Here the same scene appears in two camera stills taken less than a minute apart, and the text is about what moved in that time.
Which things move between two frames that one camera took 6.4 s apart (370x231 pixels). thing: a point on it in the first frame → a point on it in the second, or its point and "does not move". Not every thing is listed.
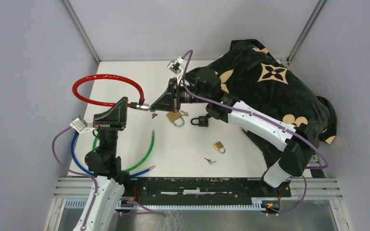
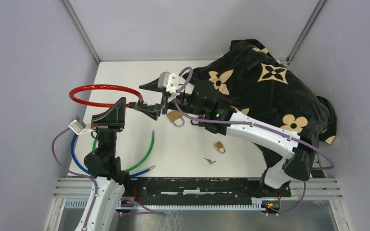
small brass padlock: x=218 y=146 does not move
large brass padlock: x=172 y=116 does not move
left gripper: x=114 y=118 does not move
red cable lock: x=140 y=105 → x=107 y=86
